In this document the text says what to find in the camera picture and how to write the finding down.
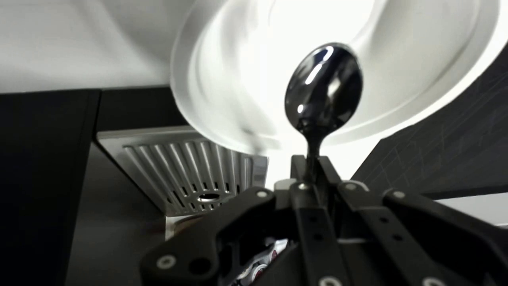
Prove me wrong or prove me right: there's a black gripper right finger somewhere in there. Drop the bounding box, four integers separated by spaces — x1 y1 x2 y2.
315 157 508 286

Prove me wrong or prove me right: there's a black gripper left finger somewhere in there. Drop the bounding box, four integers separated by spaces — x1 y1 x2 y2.
139 156 339 286

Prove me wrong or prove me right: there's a silver spoon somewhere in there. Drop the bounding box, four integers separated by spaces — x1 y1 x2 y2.
283 43 363 184

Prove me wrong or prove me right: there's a white bowl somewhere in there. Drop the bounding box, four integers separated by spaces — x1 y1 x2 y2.
169 0 508 156

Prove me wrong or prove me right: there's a black Keurig coffee machine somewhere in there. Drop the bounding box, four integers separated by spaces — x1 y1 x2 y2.
0 86 271 286

